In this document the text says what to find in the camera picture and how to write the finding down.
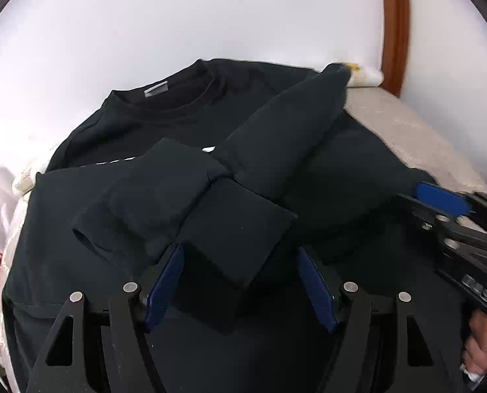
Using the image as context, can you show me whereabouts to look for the black sweatshirt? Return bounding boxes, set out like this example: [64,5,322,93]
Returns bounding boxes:
[2,58,469,393]

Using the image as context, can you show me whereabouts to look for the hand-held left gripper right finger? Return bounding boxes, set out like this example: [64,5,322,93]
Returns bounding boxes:
[297,245,464,393]

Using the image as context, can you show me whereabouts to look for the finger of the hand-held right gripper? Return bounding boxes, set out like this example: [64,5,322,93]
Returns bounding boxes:
[397,194,487,271]
[415,181,487,230]

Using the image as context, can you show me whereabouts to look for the person's right hand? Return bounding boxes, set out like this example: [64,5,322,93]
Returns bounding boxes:
[462,310,487,382]

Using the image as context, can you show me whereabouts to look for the brown wooden door frame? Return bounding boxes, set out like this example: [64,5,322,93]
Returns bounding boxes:
[380,0,413,98]

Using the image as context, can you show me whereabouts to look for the striped bed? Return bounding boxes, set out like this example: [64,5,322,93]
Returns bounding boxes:
[0,85,487,299]

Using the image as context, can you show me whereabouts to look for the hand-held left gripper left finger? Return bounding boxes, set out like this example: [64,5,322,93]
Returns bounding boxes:
[24,243,185,393]

